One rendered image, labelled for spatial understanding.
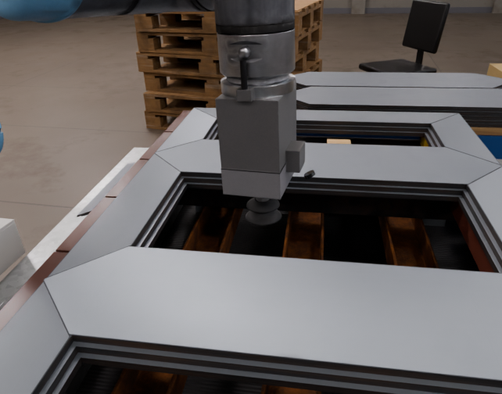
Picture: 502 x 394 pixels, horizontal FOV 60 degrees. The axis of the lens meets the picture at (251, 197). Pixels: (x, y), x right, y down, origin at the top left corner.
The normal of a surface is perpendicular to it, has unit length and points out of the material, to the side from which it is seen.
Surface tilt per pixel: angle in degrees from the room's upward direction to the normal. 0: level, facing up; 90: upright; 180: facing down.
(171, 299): 0
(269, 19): 88
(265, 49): 88
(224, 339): 0
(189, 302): 0
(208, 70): 90
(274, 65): 88
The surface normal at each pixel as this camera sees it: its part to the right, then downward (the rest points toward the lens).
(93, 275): -0.03, -0.87
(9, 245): 0.98, 0.07
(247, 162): -0.29, 0.46
